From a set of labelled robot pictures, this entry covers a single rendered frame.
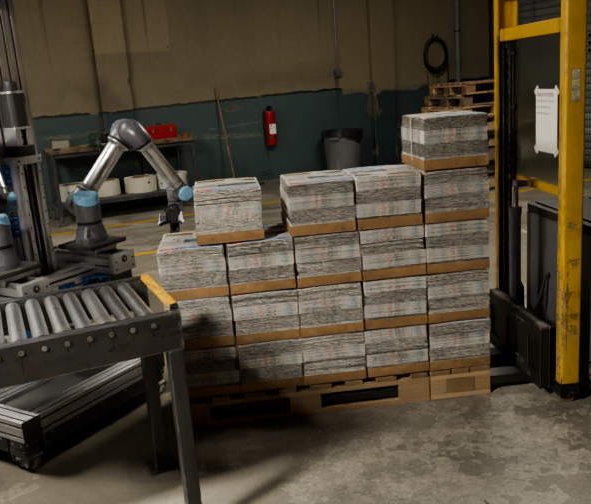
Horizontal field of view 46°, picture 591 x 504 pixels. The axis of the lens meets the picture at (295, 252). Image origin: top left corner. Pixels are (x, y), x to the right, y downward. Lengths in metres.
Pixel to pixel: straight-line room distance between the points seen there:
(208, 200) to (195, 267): 0.29
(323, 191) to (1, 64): 1.49
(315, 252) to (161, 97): 6.87
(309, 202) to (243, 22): 7.27
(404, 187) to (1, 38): 1.84
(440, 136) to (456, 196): 0.27
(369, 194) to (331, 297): 0.48
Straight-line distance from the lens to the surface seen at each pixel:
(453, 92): 9.38
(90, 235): 3.40
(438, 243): 3.14
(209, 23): 9.95
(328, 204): 3.00
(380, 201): 3.04
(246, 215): 2.98
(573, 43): 3.07
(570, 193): 3.11
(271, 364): 3.17
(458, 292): 3.23
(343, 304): 3.10
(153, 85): 9.68
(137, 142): 3.45
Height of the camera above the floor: 1.48
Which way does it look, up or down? 14 degrees down
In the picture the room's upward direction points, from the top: 4 degrees counter-clockwise
